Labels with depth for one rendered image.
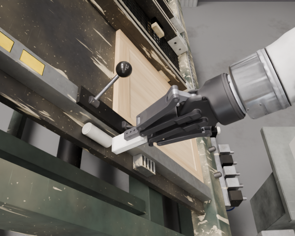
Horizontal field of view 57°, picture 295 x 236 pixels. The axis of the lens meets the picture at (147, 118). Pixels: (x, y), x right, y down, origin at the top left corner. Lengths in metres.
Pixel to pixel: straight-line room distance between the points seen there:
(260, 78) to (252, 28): 3.33
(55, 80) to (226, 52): 2.77
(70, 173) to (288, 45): 0.50
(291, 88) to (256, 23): 3.45
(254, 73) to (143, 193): 0.60
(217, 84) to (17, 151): 0.40
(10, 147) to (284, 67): 0.48
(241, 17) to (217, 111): 3.50
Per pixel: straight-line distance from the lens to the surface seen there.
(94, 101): 0.63
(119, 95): 0.81
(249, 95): 0.39
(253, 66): 0.39
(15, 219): 0.49
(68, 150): 1.49
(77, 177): 0.67
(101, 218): 0.55
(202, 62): 3.05
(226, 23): 3.70
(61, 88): 0.60
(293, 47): 0.39
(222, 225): 1.15
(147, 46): 1.11
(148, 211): 0.86
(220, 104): 0.40
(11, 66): 0.57
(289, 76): 0.38
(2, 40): 0.57
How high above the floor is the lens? 1.95
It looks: 52 degrees down
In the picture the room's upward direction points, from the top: straight up
